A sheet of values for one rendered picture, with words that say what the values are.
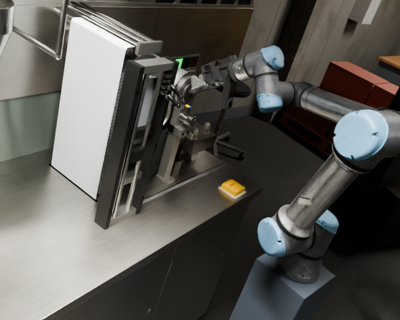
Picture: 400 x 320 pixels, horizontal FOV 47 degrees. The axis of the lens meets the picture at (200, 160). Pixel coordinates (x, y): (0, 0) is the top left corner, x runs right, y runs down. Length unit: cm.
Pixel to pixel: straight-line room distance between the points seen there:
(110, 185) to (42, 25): 55
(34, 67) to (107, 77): 30
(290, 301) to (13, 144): 106
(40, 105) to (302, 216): 96
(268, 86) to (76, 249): 74
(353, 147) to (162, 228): 70
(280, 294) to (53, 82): 104
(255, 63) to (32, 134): 82
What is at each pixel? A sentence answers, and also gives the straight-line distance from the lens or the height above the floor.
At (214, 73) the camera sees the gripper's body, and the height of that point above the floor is 138.
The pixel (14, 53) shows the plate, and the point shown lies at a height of 129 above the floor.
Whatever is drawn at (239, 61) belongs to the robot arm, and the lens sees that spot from 148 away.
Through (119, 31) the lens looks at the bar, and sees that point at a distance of 141.
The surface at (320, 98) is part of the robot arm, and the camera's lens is 142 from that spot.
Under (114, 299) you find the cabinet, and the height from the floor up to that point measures 74.
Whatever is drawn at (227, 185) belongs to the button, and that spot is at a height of 92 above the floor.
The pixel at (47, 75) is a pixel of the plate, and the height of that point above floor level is 120.
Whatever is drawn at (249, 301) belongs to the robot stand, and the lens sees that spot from 165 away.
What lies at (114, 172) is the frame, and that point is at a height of 111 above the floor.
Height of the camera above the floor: 184
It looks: 28 degrees down
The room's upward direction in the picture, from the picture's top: 18 degrees clockwise
